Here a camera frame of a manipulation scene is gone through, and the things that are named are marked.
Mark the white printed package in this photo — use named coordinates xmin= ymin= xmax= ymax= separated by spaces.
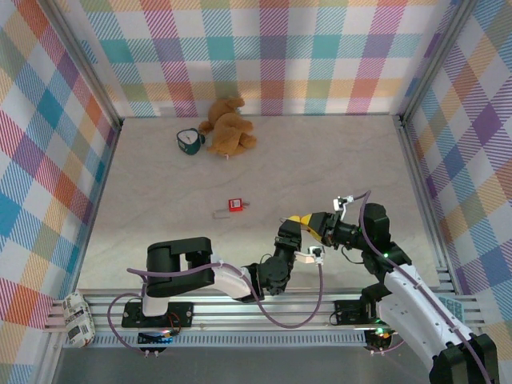
xmin=62 ymin=294 xmax=97 ymax=349

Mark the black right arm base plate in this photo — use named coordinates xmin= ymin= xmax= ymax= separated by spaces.
xmin=334 ymin=298 xmax=381 ymax=326

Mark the aluminium corner post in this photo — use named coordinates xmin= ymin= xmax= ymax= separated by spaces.
xmin=398 ymin=0 xmax=481 ymax=125
xmin=42 ymin=0 xmax=123 ymax=131

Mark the grey slotted cable duct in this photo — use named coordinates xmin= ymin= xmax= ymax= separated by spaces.
xmin=66 ymin=334 xmax=371 ymax=350

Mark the light blue calculator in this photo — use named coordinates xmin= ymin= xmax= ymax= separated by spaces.
xmin=438 ymin=294 xmax=467 ymax=321

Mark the small controller circuit board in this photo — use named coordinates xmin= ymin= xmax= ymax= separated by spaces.
xmin=366 ymin=326 xmax=395 ymax=347
xmin=138 ymin=330 xmax=176 ymax=347

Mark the aluminium side rail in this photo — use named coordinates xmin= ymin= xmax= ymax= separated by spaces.
xmin=393 ymin=114 xmax=455 ymax=291

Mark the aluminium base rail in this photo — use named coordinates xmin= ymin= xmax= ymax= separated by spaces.
xmin=43 ymin=286 xmax=485 ymax=335

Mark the red padlock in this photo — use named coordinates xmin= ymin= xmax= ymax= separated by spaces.
xmin=211 ymin=198 xmax=246 ymax=221

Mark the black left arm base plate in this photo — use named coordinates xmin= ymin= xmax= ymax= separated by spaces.
xmin=122 ymin=302 xmax=195 ymax=330

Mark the brown plush teddy bear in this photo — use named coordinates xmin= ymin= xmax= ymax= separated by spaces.
xmin=198 ymin=95 xmax=258 ymax=158

